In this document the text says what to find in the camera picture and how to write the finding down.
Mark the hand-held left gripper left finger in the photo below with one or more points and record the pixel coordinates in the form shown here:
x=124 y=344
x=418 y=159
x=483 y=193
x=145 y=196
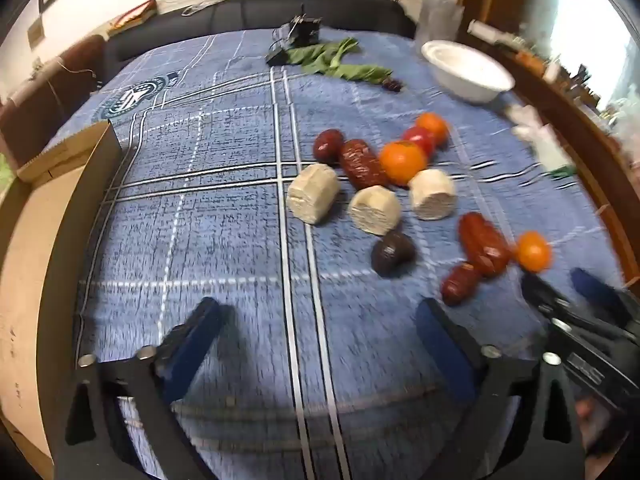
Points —
x=202 y=325

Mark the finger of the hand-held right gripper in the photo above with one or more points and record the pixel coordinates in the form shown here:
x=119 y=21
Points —
x=597 y=291
x=540 y=294

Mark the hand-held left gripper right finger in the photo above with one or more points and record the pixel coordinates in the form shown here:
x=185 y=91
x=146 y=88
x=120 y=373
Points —
x=432 y=325

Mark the small orange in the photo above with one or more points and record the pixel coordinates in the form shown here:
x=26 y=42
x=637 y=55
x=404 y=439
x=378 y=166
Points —
x=533 y=251
x=434 y=126

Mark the large wrinkled red jujube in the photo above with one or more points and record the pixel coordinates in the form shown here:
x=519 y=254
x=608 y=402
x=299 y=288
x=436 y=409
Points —
x=362 y=163
x=484 y=244

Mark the dark purple passion fruit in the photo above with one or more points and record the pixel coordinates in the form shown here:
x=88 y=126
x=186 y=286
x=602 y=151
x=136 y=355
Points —
x=392 y=254

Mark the cream sugarcane piece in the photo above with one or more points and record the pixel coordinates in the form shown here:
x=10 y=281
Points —
x=433 y=194
x=375 y=209
x=314 y=193

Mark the large orange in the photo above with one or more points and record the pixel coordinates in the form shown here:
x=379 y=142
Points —
x=402 y=162

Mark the cardboard box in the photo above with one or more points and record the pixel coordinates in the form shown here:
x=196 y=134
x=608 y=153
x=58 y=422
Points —
x=40 y=260

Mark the small dark red jujube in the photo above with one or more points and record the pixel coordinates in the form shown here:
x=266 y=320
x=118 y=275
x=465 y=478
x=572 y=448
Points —
x=328 y=145

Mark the person's right hand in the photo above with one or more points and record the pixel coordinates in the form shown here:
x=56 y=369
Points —
x=583 y=410

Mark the blue printed blanket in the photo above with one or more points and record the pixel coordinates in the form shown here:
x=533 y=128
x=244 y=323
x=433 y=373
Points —
x=225 y=240

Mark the white glove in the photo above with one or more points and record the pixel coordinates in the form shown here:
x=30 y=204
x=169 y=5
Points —
x=540 y=135

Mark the red tomato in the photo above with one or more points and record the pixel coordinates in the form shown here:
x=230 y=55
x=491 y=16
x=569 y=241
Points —
x=419 y=138

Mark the wooden cabinet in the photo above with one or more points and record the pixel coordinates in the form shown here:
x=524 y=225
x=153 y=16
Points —
x=565 y=105

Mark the white bowl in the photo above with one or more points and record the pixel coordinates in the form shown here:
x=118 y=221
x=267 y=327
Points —
x=467 y=72

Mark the bright window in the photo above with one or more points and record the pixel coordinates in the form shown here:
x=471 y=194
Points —
x=575 y=35

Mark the white tube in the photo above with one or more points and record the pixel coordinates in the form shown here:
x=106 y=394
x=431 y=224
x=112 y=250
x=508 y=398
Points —
x=487 y=30

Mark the brown armchair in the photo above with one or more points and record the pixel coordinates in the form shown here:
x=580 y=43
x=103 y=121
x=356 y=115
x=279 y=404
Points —
x=45 y=100

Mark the clear plastic cup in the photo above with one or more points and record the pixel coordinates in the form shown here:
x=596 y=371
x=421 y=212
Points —
x=440 y=20

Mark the green leafy vegetable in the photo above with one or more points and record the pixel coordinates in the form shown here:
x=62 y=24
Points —
x=320 y=55

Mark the black electronic device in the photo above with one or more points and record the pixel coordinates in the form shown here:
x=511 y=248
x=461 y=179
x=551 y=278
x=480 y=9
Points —
x=300 y=32

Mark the black sofa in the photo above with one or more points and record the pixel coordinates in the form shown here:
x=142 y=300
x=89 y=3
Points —
x=250 y=15

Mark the clear plastic wrapper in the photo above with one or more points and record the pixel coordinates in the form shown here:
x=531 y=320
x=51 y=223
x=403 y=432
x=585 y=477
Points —
x=200 y=8

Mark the wall switch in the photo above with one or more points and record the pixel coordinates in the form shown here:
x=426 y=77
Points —
x=35 y=33

